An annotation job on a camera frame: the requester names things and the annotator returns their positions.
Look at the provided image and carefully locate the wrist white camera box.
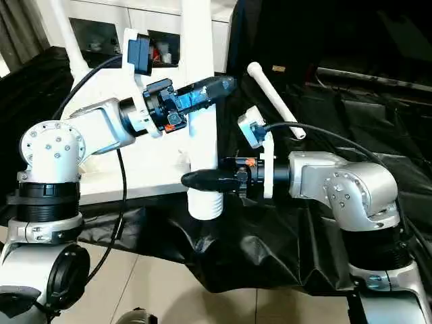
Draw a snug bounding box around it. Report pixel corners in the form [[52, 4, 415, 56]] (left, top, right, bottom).
[[121, 28, 163, 137], [238, 105, 276, 200]]

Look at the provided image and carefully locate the black plastic mat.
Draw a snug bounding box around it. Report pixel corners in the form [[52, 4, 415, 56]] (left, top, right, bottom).
[[0, 46, 432, 298]]

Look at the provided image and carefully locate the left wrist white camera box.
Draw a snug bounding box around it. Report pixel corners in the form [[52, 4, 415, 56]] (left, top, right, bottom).
[[121, 28, 163, 137]]

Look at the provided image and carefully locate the white glass-door cabinet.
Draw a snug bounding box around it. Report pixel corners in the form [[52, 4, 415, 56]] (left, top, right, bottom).
[[40, 0, 237, 74]]

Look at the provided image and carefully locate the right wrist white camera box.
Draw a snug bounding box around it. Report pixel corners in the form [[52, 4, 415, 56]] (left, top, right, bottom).
[[238, 105, 276, 200]]

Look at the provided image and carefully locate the white plastic table leg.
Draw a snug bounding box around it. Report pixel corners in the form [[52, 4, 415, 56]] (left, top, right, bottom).
[[51, 0, 92, 80], [247, 62, 306, 140], [179, 0, 225, 221]]

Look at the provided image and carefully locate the grey curtain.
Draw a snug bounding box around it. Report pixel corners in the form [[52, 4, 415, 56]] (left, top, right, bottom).
[[0, 0, 51, 68]]

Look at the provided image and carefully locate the white plastic table top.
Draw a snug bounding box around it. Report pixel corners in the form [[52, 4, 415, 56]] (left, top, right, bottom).
[[67, 64, 227, 205]]

